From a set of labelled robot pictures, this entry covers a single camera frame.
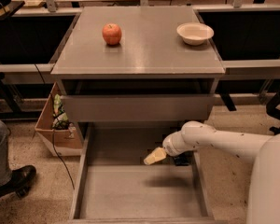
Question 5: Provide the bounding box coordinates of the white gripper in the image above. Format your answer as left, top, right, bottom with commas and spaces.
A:
144, 132, 190, 165

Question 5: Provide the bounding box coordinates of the dark blue rxbar wrapper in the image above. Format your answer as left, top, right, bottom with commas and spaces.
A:
174, 154, 189, 166

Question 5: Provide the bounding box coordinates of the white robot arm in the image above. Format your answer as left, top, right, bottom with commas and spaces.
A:
144, 121, 280, 224

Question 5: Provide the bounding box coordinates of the open grey middle drawer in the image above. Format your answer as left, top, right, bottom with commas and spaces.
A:
69, 125, 215, 224

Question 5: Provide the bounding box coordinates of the closed grey top drawer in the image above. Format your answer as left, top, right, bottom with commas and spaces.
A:
62, 94, 215, 122

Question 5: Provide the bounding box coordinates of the grey drawer cabinet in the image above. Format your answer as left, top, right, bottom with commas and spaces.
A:
51, 7, 225, 138

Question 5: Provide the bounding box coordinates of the cardboard box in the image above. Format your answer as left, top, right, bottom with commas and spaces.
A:
35, 84, 82, 156

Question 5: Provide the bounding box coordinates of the green snack bag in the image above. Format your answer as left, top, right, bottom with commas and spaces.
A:
52, 94, 69, 130

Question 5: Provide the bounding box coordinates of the white bowl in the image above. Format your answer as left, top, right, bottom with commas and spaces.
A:
176, 22, 214, 46

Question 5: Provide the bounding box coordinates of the red apple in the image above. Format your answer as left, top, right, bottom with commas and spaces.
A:
102, 23, 122, 46

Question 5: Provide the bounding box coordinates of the black leather shoe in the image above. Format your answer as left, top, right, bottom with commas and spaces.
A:
0, 165, 36, 198

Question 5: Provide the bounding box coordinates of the black floor cable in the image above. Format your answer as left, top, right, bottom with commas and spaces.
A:
33, 63, 76, 190

